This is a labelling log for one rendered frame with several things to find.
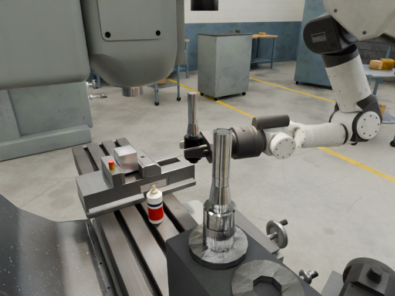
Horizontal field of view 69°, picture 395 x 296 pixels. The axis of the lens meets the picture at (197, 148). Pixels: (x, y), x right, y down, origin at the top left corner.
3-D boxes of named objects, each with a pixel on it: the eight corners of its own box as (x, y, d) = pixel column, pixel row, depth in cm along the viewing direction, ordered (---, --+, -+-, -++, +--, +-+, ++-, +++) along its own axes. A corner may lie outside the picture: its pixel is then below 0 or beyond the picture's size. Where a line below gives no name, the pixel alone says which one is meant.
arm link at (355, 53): (344, 52, 87) (330, 7, 83) (372, 46, 79) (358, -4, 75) (318, 69, 84) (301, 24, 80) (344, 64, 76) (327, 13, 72)
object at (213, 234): (216, 256, 41) (217, 225, 38) (196, 238, 44) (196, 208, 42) (240, 242, 43) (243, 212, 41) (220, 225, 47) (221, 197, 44)
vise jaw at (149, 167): (146, 157, 97) (145, 147, 95) (161, 173, 87) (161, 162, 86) (129, 161, 94) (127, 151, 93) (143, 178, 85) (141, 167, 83)
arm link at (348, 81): (359, 120, 94) (338, 55, 88) (395, 124, 82) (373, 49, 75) (331, 137, 93) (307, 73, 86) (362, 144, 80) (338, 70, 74)
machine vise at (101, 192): (176, 165, 106) (176, 138, 102) (197, 184, 95) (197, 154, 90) (77, 193, 90) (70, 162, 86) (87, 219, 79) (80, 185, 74)
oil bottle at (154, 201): (160, 212, 81) (157, 179, 77) (166, 221, 78) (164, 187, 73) (146, 217, 80) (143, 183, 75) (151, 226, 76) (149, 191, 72)
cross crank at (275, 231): (273, 232, 126) (276, 211, 121) (293, 251, 117) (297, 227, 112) (243, 246, 119) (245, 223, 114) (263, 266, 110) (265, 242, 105)
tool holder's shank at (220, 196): (218, 214, 39) (221, 138, 34) (204, 203, 41) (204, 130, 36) (236, 206, 41) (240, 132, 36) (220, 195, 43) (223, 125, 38)
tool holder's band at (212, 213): (217, 225, 38) (217, 219, 38) (196, 208, 42) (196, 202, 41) (243, 212, 41) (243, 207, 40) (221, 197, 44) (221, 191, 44)
